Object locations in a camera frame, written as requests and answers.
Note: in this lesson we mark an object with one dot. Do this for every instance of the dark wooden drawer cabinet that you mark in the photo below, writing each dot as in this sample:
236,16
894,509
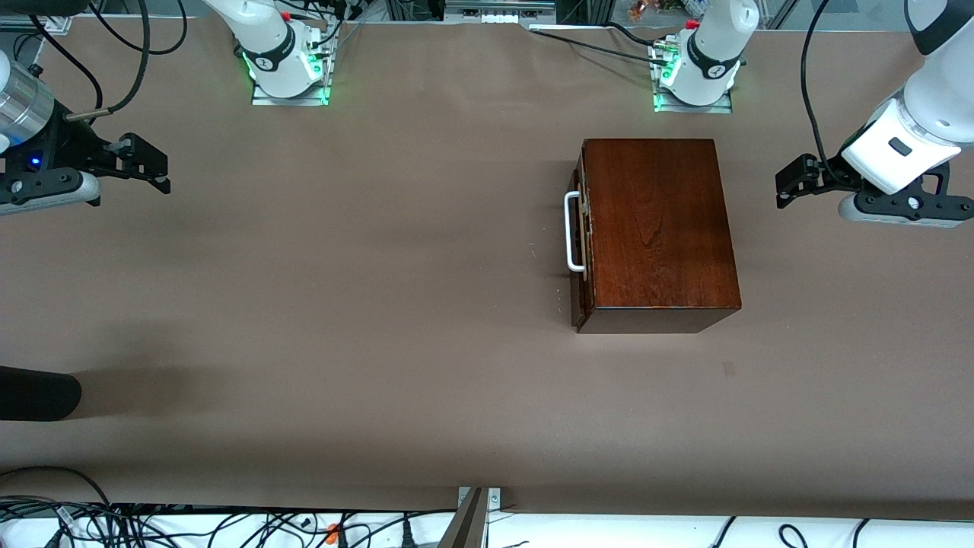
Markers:
662,228

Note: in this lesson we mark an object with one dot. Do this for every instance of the white power strip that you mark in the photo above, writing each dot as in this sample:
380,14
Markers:
498,11

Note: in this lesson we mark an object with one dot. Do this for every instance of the black cylinder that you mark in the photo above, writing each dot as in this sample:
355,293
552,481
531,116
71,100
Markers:
38,393

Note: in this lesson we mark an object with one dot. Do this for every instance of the aluminium frame corner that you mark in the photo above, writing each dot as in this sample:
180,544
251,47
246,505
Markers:
38,24

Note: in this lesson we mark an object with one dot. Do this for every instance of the dark aluminium beam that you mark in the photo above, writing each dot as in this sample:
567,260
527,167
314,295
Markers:
466,529

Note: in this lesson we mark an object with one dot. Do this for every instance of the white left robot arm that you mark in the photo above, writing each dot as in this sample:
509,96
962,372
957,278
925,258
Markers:
940,106

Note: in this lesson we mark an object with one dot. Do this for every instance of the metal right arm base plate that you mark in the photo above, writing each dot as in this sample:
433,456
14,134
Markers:
262,100

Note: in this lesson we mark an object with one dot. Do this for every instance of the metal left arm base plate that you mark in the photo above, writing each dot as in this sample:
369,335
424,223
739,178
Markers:
719,106

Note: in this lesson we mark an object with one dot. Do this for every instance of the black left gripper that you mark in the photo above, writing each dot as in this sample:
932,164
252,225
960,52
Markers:
829,171

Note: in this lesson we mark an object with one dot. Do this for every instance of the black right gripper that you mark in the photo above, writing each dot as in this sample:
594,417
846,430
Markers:
70,148

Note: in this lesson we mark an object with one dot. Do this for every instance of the metal corner bracket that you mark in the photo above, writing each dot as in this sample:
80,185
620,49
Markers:
494,498

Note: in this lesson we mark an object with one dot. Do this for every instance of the orange connector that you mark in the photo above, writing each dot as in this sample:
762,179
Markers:
332,533

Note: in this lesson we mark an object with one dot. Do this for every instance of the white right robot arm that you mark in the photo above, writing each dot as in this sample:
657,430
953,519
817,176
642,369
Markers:
266,38

